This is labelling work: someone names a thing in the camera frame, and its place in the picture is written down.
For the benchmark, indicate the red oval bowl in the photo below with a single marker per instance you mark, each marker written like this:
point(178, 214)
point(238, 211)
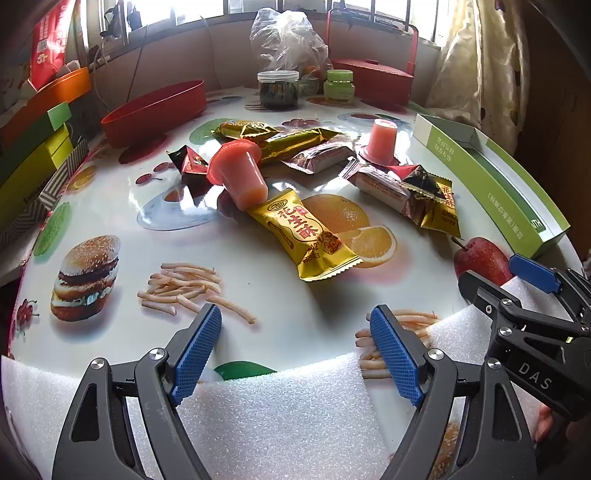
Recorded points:
point(152, 110)

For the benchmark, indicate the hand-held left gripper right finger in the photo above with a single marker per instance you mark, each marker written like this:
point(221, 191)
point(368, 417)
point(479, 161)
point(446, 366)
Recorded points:
point(395, 355)

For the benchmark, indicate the yellow-green box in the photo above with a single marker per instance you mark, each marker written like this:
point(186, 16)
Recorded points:
point(27, 177)

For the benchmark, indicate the yellow peanut candy packet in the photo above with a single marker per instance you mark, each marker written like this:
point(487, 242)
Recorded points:
point(441, 212)
point(300, 230)

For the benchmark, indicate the long gold snack packet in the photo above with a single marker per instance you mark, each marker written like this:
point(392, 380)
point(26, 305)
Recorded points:
point(300, 143)
point(244, 130)

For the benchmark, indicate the small glass jar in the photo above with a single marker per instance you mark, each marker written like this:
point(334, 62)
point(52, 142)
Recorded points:
point(309, 86)

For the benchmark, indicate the red white patterned packet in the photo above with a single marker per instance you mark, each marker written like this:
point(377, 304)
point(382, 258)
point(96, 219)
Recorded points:
point(321, 157)
point(378, 187)

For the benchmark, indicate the pink jelly cup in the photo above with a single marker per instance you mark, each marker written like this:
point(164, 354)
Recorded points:
point(240, 175)
point(381, 138)

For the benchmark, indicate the window with metal bars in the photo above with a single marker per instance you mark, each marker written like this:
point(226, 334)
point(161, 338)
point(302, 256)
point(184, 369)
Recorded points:
point(207, 9)

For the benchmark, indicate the red packaging bag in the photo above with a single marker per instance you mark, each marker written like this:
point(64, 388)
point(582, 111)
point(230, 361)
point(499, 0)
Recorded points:
point(48, 41)

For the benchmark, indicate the clear plastic bag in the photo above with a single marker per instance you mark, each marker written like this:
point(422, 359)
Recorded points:
point(288, 41)

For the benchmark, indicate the orange box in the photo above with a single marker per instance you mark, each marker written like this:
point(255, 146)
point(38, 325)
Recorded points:
point(51, 99)

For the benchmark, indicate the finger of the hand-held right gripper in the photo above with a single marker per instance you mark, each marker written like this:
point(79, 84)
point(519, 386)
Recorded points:
point(533, 273)
point(485, 295)

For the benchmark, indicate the person's right hand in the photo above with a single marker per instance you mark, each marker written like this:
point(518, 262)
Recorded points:
point(549, 427)

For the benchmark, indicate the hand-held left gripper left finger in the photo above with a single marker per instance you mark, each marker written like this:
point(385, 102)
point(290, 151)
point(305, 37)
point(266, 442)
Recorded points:
point(198, 350)

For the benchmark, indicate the clear jar with dark contents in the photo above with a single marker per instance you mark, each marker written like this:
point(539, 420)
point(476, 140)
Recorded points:
point(278, 92)

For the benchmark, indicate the white foam sheet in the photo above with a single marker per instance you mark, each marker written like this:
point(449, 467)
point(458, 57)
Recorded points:
point(277, 415)

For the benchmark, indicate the green jar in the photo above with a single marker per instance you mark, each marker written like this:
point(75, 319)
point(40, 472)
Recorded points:
point(338, 87)

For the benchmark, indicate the cream patterned curtain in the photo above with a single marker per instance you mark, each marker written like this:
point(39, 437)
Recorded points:
point(471, 60)

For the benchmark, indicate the green and white cardboard box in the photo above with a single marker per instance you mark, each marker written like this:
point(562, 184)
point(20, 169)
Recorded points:
point(498, 184)

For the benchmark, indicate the black red triangular packet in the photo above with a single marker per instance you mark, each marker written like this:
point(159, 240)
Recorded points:
point(191, 161)
point(422, 182)

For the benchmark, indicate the brown wooden cabinet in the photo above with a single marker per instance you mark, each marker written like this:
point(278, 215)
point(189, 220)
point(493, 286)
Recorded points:
point(554, 115)

